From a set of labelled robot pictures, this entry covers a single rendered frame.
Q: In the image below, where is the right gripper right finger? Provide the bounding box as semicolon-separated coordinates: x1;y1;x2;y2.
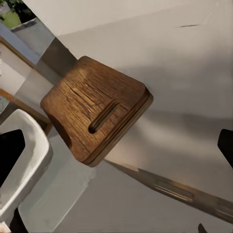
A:
217;129;233;168

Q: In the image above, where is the cutting board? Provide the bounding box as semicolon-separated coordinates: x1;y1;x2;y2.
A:
40;56;150;165

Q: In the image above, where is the bowl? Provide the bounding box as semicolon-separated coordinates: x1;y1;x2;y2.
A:
0;109;53;224

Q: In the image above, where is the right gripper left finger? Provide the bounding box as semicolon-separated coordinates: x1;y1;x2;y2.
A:
0;129;25;187

